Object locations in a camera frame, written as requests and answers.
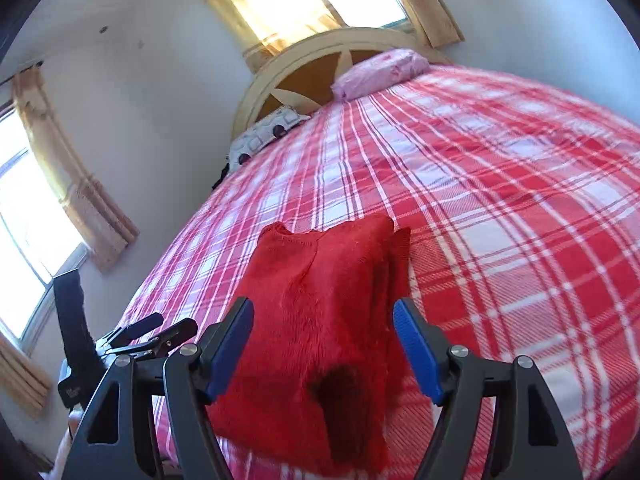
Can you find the pink pillow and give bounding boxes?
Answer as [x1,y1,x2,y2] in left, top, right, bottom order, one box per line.
[331,48,431,101]

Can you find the grey patterned pillow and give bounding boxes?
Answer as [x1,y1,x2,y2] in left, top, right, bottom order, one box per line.
[227,105,312,168]

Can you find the cream wooden headboard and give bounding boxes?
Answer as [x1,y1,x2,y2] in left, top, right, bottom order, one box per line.
[231,27,453,141]

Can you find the red plaid bedsheet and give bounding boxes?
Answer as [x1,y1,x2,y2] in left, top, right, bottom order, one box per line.
[117,62,640,480]

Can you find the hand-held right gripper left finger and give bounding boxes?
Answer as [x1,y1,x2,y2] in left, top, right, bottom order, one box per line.
[65,296,256,480]

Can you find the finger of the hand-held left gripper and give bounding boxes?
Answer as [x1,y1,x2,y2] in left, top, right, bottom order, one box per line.
[111,312,165,347]
[134,317,198,362]

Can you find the yellow patterned curtain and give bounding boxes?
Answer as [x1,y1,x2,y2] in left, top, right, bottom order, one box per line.
[11,66,142,275]
[177,0,353,73]
[374,0,465,52]
[0,332,53,418]

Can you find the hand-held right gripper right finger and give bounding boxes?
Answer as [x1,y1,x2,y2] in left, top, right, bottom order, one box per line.
[392,297,583,480]

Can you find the red knit sweater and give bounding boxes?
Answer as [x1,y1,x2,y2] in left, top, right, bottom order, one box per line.
[205,212,412,478]

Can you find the dark cloth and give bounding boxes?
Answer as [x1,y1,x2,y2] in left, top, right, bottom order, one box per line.
[211,160,231,191]

